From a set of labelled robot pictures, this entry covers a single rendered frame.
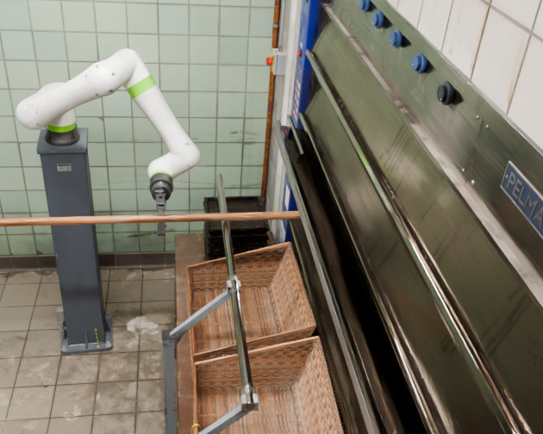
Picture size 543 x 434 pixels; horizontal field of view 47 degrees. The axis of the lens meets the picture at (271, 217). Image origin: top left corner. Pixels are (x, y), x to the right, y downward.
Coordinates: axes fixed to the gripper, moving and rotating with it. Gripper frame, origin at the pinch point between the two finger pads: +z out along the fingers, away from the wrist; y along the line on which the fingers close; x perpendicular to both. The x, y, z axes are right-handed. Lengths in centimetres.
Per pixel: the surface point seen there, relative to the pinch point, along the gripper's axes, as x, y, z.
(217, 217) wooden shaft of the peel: -20.9, -1.1, 1.7
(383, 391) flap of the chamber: -51, -22, 105
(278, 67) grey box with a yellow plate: -56, -26, -88
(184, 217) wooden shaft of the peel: -8.8, -1.2, 1.5
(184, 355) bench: -8, 61, 11
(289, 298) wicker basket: -53, 46, -4
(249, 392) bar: -24, 1, 83
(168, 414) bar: -1, 63, 39
